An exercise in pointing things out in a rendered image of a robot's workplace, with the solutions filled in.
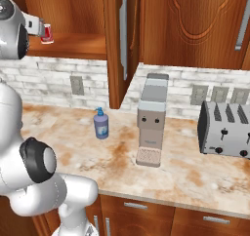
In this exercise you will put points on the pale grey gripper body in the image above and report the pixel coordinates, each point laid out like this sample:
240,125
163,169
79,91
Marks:
42,27

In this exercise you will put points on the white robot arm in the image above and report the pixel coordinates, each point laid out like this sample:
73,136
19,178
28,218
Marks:
19,168

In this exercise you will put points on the open wooden cabinet door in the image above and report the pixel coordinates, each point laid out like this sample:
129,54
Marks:
114,51

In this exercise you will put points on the carved wooden cabinet door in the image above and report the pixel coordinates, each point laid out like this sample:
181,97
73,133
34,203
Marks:
188,28

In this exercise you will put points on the wooden base cabinet door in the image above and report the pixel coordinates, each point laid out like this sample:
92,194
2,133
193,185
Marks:
92,220
136,228

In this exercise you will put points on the red can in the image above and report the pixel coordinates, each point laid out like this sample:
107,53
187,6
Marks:
48,35

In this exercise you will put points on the purple soap dispenser bottle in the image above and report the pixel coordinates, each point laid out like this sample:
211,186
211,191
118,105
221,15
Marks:
101,126

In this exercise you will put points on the grey coffee machine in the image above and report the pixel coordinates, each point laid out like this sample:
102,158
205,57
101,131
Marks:
151,116

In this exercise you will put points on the silver four-slot toaster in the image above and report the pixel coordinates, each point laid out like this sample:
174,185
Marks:
228,136

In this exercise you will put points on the wooden drawer front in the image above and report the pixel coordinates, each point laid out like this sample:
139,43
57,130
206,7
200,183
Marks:
211,227
153,214

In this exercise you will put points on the wooden wall cabinet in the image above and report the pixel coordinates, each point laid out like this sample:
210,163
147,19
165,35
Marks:
74,25

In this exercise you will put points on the grey wall outlet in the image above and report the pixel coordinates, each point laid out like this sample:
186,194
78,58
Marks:
199,95
77,85
240,96
219,95

